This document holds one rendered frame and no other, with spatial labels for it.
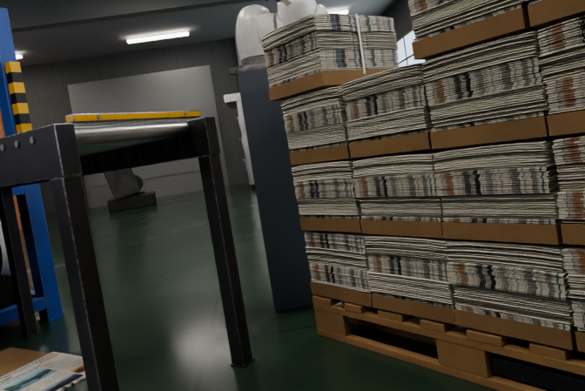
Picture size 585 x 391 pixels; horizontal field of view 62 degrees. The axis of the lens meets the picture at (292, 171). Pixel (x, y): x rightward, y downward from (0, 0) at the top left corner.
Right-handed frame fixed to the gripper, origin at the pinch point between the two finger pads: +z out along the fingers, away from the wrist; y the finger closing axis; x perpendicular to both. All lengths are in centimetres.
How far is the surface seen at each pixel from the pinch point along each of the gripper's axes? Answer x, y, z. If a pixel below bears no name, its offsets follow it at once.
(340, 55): 12.4, 21.3, 16.5
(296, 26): 4.6, 15.9, 2.7
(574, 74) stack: 82, 43, 20
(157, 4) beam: -537, -255, 109
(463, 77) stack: 59, 40, 17
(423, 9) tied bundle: 50, 23, 9
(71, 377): -59, 140, -12
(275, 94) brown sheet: -11.6, 32.5, 11.2
